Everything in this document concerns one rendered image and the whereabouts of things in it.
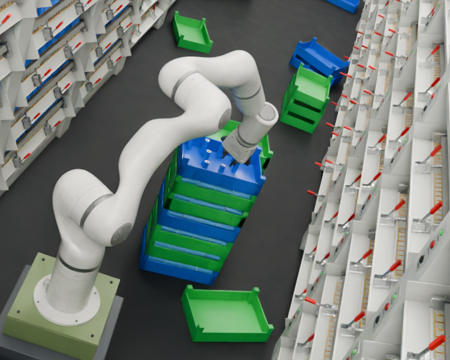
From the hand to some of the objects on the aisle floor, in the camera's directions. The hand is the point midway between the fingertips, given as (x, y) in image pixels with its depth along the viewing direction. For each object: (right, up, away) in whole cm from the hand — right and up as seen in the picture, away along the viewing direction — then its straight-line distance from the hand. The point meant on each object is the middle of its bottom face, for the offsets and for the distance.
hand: (230, 157), depth 248 cm
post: (+8, -112, -37) cm, 119 cm away
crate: (-2, -61, +24) cm, 65 cm away
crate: (-21, -39, +40) cm, 60 cm away
